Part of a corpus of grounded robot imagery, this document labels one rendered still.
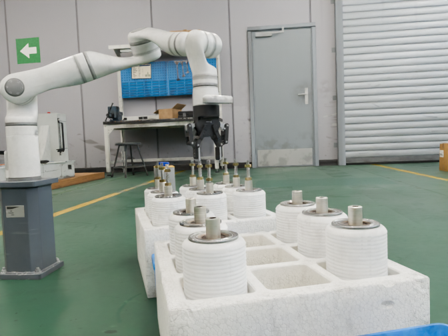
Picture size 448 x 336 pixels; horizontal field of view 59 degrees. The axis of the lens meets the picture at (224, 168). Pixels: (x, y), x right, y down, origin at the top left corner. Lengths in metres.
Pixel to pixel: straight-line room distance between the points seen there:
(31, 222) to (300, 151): 5.12
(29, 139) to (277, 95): 5.06
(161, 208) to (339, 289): 0.60
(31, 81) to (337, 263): 1.05
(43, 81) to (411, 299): 1.14
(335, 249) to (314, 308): 0.11
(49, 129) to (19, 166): 3.44
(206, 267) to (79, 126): 6.32
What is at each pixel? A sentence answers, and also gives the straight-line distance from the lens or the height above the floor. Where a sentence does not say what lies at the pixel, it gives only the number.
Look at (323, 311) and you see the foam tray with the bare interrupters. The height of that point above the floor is 0.15.
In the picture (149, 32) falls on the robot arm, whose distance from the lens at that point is 1.34.
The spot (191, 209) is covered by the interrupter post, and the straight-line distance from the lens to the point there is 0.82.
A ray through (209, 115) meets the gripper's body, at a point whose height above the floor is 0.47.
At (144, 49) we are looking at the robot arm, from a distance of 1.38.
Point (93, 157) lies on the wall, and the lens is 6.73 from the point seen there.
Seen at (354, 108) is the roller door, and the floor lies 0.83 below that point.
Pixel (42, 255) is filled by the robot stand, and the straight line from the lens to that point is 1.39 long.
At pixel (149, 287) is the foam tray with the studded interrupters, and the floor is 0.03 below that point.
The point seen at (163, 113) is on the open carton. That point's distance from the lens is 5.85.
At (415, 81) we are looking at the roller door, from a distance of 6.46.
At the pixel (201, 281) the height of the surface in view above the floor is 0.20.
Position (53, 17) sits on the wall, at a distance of 7.27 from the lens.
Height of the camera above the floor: 0.39
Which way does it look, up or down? 4 degrees down
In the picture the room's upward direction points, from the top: 2 degrees counter-clockwise
